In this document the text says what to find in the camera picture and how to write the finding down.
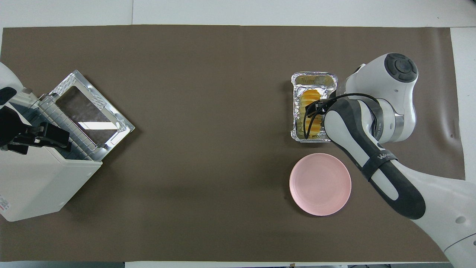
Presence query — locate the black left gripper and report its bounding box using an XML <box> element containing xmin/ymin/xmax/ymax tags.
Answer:
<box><xmin>0</xmin><ymin>108</ymin><xmax>71</xmax><ymax>155</ymax></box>

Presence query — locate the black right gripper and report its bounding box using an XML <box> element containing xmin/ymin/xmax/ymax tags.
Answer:
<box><xmin>307</xmin><ymin>98</ymin><xmax>337</xmax><ymax>114</ymax></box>

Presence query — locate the golden sliced bread loaf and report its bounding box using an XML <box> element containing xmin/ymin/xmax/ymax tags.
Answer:
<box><xmin>300</xmin><ymin>89</ymin><xmax>325</xmax><ymax>140</ymax></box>

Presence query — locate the aluminium foil baking tray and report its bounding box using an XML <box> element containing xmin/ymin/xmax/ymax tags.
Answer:
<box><xmin>290</xmin><ymin>71</ymin><xmax>339</xmax><ymax>143</ymax></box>

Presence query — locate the cream white toaster oven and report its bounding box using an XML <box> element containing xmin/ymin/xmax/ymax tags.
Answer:
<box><xmin>0</xmin><ymin>86</ymin><xmax>103</xmax><ymax>223</ymax></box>

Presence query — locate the pink round plate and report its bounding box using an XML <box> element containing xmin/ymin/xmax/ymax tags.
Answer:
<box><xmin>289</xmin><ymin>153</ymin><xmax>352</xmax><ymax>217</ymax></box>

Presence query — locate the brown table mat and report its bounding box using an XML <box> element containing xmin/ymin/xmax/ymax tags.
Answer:
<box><xmin>0</xmin><ymin>25</ymin><xmax>475</xmax><ymax>263</ymax></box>

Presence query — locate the metal oven wire rack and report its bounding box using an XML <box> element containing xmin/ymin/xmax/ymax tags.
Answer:
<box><xmin>37</xmin><ymin>94</ymin><xmax>103</xmax><ymax>161</ymax></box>

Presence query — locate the glass oven door silver frame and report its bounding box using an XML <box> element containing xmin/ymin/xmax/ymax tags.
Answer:
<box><xmin>49</xmin><ymin>70</ymin><xmax>136</xmax><ymax>155</ymax></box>

